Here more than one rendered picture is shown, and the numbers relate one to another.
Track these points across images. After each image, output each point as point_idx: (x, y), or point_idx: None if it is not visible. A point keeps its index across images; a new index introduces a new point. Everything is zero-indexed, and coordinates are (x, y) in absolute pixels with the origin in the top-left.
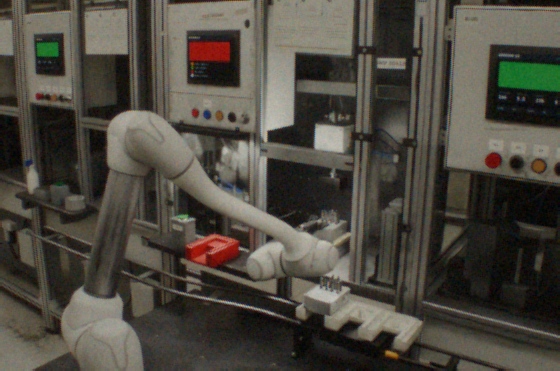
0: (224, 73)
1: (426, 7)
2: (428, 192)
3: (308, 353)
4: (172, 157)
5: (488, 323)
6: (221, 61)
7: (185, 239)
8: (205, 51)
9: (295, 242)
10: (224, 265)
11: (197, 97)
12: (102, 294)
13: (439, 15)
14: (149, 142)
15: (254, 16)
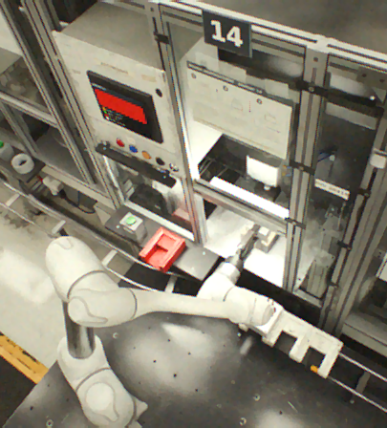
0: (143, 131)
1: (384, 162)
2: (357, 277)
3: (250, 329)
4: (118, 322)
5: None
6: (137, 120)
7: (137, 238)
8: (116, 104)
9: (234, 316)
10: (175, 266)
11: (118, 131)
12: (85, 356)
13: None
14: (94, 326)
15: (166, 89)
